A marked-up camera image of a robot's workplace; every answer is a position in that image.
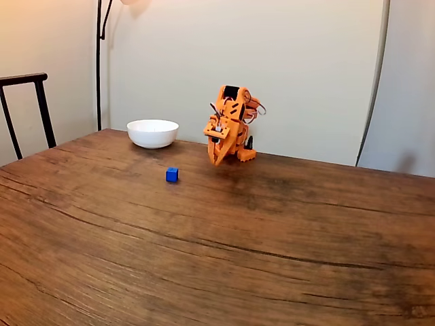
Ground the grey curved pole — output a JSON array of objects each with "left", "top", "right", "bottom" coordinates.
[{"left": 355, "top": 0, "right": 392, "bottom": 167}]

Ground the black chair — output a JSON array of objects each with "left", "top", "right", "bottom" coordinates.
[{"left": 0, "top": 72, "right": 58, "bottom": 161}]

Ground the black floor lamp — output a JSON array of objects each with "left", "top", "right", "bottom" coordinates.
[{"left": 95, "top": 0, "right": 152, "bottom": 132}]

